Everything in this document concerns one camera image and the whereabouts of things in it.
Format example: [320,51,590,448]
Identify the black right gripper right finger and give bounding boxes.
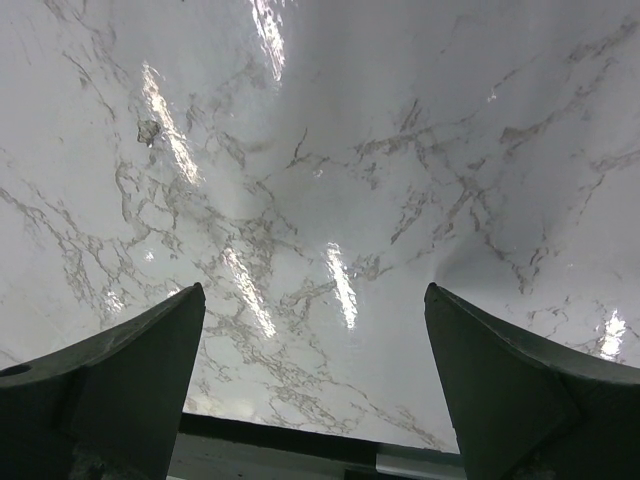
[425,283,639,479]

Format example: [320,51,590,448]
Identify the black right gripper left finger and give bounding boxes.
[1,284,205,479]

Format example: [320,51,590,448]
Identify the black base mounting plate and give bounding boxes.
[179,413,466,479]

